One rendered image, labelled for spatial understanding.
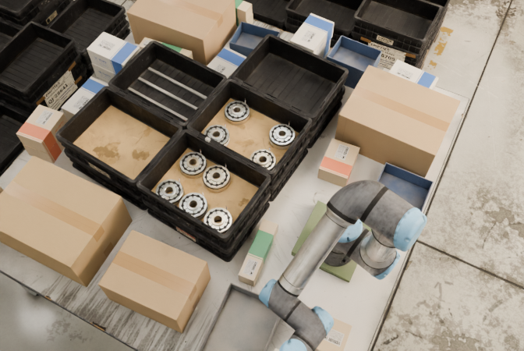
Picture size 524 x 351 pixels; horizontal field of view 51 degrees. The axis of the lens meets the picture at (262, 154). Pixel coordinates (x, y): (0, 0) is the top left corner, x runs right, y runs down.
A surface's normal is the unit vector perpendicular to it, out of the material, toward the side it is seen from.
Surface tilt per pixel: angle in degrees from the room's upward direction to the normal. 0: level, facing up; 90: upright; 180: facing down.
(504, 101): 0
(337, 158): 0
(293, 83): 0
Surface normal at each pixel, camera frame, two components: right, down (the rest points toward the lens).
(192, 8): 0.00, -0.54
